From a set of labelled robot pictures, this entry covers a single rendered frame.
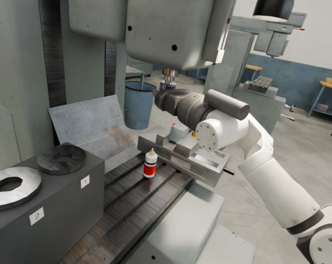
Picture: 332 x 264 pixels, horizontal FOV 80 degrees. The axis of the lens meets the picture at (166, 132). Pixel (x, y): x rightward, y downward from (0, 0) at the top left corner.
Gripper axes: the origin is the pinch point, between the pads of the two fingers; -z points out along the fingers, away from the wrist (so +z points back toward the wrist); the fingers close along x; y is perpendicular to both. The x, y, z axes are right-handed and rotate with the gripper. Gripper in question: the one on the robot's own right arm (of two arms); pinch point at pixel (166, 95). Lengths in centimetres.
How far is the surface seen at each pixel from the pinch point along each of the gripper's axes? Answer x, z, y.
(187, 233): -0.7, 21.2, 37.5
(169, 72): 1.5, 1.9, -7.1
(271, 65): -588, -277, 23
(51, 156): 32.0, 7.0, 9.4
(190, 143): -13.3, 2.1, 18.4
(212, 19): -1.7, 9.9, -20.5
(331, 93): -650, -120, 60
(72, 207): 30.1, 14.7, 17.1
